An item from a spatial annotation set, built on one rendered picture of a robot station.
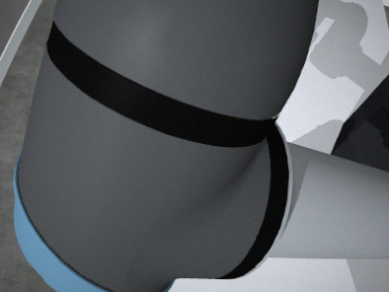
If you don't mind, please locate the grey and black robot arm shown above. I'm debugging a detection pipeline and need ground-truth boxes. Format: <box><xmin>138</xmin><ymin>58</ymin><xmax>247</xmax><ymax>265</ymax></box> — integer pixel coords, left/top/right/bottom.
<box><xmin>13</xmin><ymin>0</ymin><xmax>389</xmax><ymax>292</ymax></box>

